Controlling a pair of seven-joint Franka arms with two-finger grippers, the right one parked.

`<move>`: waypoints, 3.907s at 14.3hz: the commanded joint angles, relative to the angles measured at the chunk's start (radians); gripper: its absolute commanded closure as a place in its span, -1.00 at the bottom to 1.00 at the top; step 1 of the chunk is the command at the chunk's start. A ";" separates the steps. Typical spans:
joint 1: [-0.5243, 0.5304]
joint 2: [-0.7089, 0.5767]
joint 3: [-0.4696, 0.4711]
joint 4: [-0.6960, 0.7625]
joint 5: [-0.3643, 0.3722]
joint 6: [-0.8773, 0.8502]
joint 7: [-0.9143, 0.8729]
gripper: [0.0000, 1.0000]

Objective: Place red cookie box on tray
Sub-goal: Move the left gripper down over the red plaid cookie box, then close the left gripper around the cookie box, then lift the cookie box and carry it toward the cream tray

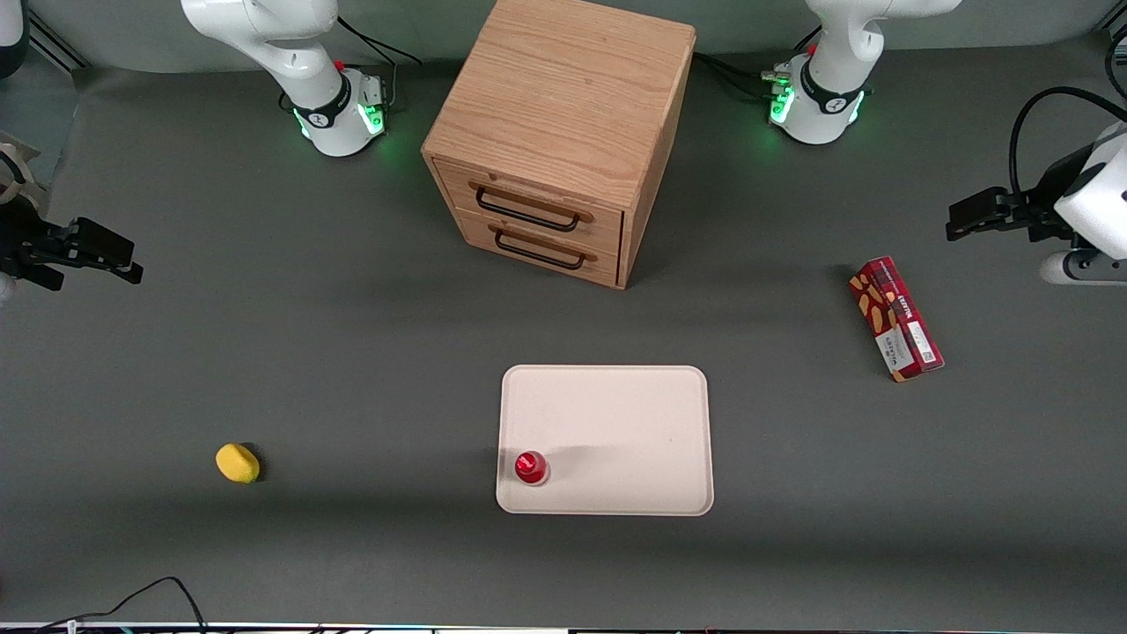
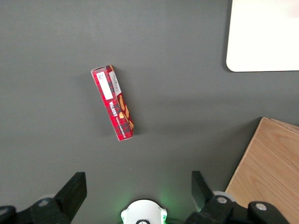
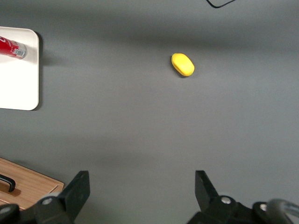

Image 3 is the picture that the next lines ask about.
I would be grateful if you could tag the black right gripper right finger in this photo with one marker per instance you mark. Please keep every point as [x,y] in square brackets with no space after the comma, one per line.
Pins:
[208,196]

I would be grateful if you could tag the white rectangular tray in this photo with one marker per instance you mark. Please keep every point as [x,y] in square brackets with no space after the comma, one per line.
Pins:
[18,79]

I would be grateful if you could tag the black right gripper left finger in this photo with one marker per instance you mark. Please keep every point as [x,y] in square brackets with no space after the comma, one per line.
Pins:
[74,193]

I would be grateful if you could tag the yellow toy lemon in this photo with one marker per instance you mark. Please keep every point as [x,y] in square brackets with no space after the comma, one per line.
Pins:
[182,64]

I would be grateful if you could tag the red soda can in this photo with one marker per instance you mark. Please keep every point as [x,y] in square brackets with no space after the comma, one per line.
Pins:
[11,47]

